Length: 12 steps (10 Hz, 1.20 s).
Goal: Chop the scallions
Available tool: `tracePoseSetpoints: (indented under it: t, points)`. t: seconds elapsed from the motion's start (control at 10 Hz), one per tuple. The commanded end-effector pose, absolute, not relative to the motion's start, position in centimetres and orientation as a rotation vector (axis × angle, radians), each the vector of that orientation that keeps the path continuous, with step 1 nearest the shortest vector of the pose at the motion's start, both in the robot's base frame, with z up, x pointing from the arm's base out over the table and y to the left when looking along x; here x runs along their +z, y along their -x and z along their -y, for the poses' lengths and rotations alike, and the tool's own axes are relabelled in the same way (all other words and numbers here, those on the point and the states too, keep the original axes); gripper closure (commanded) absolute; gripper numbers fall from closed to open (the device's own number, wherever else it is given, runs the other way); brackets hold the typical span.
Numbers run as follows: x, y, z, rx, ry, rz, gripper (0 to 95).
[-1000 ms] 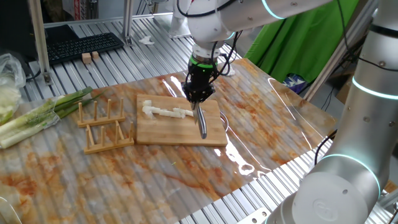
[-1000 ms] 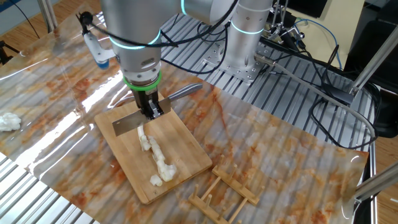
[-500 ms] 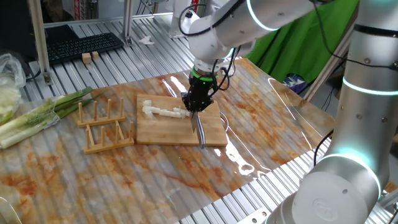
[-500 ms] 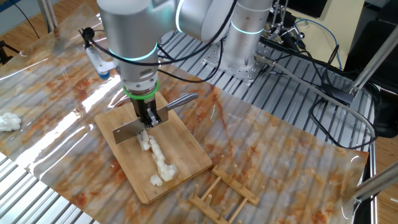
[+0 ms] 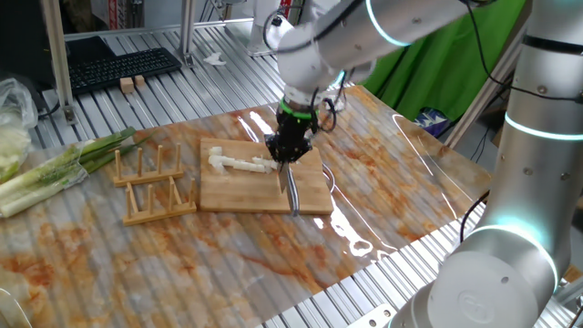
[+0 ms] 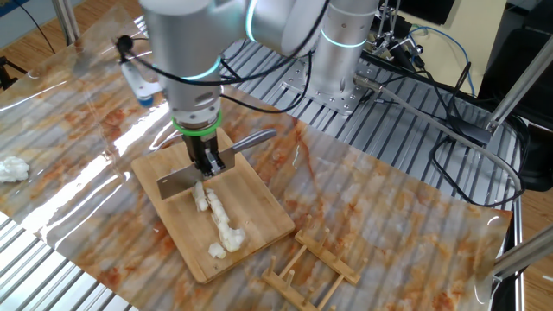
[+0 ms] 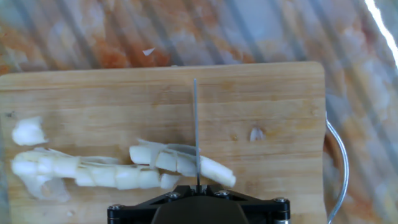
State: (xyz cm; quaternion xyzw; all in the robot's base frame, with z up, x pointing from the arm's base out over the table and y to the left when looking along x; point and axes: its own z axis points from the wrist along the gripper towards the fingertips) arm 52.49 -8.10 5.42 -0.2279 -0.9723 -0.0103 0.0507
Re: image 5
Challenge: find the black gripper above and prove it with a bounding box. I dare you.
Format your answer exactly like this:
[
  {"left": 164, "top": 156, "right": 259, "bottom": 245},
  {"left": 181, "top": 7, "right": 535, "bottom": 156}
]
[{"left": 264, "top": 110, "right": 316, "bottom": 168}]

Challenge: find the steel cleaver knife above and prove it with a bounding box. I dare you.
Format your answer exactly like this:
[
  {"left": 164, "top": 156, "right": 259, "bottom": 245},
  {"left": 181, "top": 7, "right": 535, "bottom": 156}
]
[{"left": 276, "top": 161, "right": 302, "bottom": 218}]

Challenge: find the white scallion stalk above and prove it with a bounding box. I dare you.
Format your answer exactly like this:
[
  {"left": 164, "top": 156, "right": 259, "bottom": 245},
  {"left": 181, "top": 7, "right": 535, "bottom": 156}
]
[{"left": 208, "top": 154, "right": 280, "bottom": 176}]

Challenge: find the wooden cutting board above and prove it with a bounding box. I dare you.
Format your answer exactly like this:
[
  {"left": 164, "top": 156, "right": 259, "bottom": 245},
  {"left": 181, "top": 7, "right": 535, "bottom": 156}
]
[{"left": 199, "top": 138, "right": 337, "bottom": 215}]

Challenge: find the white paper scrap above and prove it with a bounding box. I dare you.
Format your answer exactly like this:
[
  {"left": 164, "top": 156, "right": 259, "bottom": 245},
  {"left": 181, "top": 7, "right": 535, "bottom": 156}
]
[{"left": 203, "top": 51, "right": 228, "bottom": 67}]

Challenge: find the wooden peg rack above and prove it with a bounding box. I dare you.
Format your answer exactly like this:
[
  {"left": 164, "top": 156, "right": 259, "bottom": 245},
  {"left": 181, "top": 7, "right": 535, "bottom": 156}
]
[{"left": 112, "top": 144, "right": 199, "bottom": 228}]

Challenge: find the marble pattern plastic mat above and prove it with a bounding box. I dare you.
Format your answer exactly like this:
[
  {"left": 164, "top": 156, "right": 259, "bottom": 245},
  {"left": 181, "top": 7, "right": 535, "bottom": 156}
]
[{"left": 0, "top": 85, "right": 493, "bottom": 328}]

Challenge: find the blue patterned bag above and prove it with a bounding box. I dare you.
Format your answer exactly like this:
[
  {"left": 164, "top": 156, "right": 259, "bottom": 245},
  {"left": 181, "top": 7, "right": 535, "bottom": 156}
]
[{"left": 412, "top": 108, "right": 450, "bottom": 138}]

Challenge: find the black keyboard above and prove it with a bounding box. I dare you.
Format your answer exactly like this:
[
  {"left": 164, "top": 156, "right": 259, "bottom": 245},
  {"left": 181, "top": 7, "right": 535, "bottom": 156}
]
[{"left": 67, "top": 47, "right": 183, "bottom": 96}]

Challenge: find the green cloth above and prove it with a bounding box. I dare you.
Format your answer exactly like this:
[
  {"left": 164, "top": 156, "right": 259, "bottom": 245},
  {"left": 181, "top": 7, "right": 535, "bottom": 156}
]
[{"left": 359, "top": 0, "right": 527, "bottom": 123}]

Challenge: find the green scallion bunch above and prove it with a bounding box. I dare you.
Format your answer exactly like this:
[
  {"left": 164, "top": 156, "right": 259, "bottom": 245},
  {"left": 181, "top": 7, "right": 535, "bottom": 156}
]
[{"left": 0, "top": 126, "right": 151, "bottom": 219}]

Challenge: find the clear bag with cabbage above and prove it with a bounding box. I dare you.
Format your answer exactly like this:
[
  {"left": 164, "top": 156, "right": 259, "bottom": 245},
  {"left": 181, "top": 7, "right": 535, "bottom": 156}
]
[{"left": 0, "top": 77, "right": 40, "bottom": 183}]

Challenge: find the black monitor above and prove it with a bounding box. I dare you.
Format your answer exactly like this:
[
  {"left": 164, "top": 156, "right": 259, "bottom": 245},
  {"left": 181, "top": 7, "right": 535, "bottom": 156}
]
[{"left": 0, "top": 0, "right": 58, "bottom": 90}]

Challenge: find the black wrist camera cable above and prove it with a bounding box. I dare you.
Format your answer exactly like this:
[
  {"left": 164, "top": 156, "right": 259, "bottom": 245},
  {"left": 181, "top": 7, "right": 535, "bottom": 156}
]
[{"left": 262, "top": 0, "right": 365, "bottom": 134}]

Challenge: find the aluminium frame post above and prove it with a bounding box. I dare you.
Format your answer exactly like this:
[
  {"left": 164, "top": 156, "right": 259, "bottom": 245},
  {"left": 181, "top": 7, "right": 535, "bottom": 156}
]
[
  {"left": 41, "top": 0, "right": 77, "bottom": 125},
  {"left": 247, "top": 0, "right": 279, "bottom": 58},
  {"left": 179, "top": 0, "right": 198, "bottom": 68},
  {"left": 444, "top": 26, "right": 525, "bottom": 149}
]

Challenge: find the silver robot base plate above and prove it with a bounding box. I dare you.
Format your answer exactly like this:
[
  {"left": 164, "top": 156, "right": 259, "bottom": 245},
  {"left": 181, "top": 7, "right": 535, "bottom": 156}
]
[{"left": 345, "top": 302, "right": 397, "bottom": 328}]

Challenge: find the thin black cable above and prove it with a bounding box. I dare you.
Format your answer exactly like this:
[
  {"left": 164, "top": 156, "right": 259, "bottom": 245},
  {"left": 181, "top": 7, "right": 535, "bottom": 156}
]
[{"left": 458, "top": 189, "right": 492, "bottom": 245}]

